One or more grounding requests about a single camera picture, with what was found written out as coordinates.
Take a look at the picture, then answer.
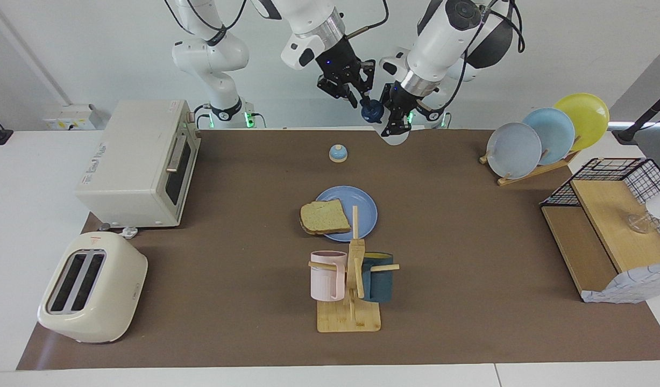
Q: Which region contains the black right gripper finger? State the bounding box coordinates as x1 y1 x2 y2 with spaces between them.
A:
360 59 376 100
317 76 358 108

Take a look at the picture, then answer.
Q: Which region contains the seasoning bottle with blue cap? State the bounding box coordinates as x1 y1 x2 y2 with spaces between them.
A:
361 98 411 147

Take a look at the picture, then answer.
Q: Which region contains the brown bread slice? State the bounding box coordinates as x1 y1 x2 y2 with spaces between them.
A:
300 199 352 236

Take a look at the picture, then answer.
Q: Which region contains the blue round plate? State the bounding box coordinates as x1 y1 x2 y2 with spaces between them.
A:
315 185 379 242

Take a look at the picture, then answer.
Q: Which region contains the pale grey plate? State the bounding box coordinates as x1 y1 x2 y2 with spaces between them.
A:
486 123 543 180

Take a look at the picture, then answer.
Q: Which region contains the wooden plate rack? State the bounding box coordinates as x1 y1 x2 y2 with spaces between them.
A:
479 134 582 187

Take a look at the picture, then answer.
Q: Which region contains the light blue plate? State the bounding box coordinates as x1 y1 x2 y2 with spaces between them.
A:
522 107 576 166

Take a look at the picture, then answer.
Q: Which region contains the yellow plate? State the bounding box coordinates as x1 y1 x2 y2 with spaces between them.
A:
555 93 610 152

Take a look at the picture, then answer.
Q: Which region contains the dark teal mug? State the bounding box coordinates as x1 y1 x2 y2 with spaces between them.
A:
360 252 395 303

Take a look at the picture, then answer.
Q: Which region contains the pink ribbed mug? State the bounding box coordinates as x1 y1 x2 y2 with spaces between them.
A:
310 250 348 302

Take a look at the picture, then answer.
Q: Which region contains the wooden mug tree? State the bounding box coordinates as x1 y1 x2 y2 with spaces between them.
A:
308 205 400 333

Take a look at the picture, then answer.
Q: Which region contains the brown table mat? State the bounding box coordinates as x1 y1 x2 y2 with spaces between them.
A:
16 129 660 370

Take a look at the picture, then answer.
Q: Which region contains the white toaster oven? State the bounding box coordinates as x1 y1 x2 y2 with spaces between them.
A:
74 99 201 229

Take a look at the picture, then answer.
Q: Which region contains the clear glass cup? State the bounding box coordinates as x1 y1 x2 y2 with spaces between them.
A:
627 212 658 234

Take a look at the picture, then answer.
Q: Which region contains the cream two-slot toaster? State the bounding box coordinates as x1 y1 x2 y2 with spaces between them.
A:
37 231 148 345

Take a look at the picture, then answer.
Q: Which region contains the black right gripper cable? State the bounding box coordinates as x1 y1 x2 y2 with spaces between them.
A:
346 0 389 39

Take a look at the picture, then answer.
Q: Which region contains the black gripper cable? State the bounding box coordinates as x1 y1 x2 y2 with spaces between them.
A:
346 0 389 39
416 0 525 116

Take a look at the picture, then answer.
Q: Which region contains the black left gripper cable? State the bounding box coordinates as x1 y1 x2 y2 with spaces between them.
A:
416 0 525 116

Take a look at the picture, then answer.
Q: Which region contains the wooden shelf with wire basket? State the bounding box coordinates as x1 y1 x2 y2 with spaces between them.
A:
540 157 660 302

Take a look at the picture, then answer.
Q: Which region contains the white wall socket box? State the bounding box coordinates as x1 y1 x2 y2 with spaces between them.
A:
44 104 96 131

